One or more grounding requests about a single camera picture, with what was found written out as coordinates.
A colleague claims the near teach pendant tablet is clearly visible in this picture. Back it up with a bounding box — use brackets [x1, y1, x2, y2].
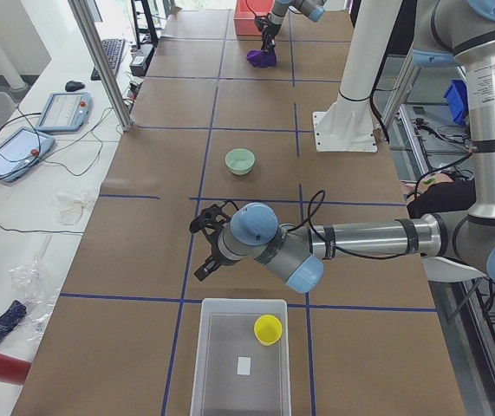
[0, 127, 55, 182]

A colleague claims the yellow plastic cup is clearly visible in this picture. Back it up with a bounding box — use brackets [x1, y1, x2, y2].
[253, 315, 283, 347]

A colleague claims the crumpled white cloth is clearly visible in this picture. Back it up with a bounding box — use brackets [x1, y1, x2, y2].
[55, 192, 95, 225]

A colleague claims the seated person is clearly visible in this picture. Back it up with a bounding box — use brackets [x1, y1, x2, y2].
[407, 173, 476, 218]

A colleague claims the teach pendant tablet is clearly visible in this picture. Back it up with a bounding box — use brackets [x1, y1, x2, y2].
[36, 92, 92, 133]
[0, 127, 55, 182]

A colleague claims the black keyboard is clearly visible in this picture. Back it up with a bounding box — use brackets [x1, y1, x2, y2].
[101, 38, 126, 75]

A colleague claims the pink plastic bin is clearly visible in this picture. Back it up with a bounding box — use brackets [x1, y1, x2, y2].
[233, 0, 273, 36]

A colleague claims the far teach pendant tablet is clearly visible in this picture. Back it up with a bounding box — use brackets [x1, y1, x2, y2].
[36, 92, 92, 133]

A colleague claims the mint green bowl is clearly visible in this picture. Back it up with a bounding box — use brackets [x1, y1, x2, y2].
[225, 148, 256, 176]

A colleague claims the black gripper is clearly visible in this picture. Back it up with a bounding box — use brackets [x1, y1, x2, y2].
[256, 16, 280, 52]
[189, 206, 232, 279]

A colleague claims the purple cloth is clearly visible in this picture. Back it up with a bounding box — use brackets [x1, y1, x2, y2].
[246, 49, 277, 68]

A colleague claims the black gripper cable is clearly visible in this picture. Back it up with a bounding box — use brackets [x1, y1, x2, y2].
[212, 189, 421, 261]
[244, 0, 270, 27]

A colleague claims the blue parts bin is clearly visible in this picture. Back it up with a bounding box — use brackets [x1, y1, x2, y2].
[444, 80, 468, 126]

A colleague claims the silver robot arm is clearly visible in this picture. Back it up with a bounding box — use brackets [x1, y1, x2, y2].
[255, 0, 325, 53]
[190, 1, 495, 293]

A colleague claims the aluminium frame post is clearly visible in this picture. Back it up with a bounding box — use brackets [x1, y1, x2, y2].
[68, 0, 133, 132]

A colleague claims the crumpled clear plastic wrap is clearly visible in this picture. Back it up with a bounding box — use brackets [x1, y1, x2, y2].
[10, 260, 62, 344]

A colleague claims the black computer mouse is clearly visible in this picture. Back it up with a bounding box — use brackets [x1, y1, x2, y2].
[65, 81, 85, 92]

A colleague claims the folded dark blue umbrella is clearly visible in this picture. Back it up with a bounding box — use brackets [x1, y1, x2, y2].
[0, 300, 27, 343]

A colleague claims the clear plastic storage box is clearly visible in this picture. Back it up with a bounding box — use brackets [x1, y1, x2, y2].
[190, 298, 292, 415]

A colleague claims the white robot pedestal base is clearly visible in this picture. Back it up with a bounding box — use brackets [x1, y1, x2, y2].
[313, 0, 401, 153]

